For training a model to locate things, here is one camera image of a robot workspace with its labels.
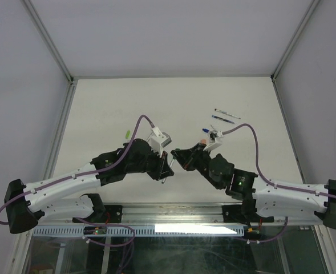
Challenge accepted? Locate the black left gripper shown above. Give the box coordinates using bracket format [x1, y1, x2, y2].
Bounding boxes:
[126, 144, 173, 179]

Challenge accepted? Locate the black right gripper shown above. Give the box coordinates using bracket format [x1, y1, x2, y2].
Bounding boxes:
[169, 145, 221, 191]

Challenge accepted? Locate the silver pen lime end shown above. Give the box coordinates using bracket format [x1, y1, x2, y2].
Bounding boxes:
[161, 159, 175, 184]

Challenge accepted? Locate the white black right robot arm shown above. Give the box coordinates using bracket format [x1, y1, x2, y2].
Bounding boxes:
[171, 143, 336, 230]

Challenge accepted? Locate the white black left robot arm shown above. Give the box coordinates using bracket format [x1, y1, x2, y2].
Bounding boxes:
[4, 138, 174, 234]

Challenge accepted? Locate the blue capped pen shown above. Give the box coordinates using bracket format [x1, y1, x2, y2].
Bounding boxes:
[211, 115, 235, 124]

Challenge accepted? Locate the small circuit board left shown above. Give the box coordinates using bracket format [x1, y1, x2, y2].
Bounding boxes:
[83, 226, 107, 236]

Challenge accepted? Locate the small circuit board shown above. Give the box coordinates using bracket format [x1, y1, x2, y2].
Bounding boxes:
[83, 226, 107, 236]
[243, 227, 262, 240]

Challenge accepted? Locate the small circuit board right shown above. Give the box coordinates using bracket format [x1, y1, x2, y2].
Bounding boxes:
[243, 227, 262, 240]

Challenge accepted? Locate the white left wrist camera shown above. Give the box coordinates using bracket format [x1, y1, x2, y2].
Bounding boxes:
[149, 127, 172, 157]

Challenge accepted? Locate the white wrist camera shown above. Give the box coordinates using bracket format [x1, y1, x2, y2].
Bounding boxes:
[149, 127, 172, 157]
[204, 130, 224, 152]

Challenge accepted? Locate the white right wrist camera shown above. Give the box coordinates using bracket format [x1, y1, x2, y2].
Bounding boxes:
[204, 130, 224, 152]

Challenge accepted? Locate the aluminium table edge rail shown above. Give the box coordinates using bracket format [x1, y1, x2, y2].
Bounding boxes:
[23, 202, 328, 229]

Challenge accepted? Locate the white slotted cable duct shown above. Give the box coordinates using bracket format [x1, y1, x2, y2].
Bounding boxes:
[33, 224, 244, 237]

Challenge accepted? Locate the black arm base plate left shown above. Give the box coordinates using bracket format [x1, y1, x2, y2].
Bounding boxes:
[83, 204, 123, 224]

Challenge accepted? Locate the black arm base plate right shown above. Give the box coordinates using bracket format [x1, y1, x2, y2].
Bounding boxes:
[221, 204, 274, 225]

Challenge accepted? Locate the left aluminium frame post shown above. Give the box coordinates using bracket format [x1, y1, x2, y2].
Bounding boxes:
[21, 0, 74, 84]

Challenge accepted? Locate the aluminium frame post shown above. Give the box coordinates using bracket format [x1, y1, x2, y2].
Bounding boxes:
[21, 0, 74, 84]
[271, 0, 322, 82]

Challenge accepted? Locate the right aluminium frame post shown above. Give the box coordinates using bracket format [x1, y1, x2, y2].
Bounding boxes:
[271, 0, 322, 82]

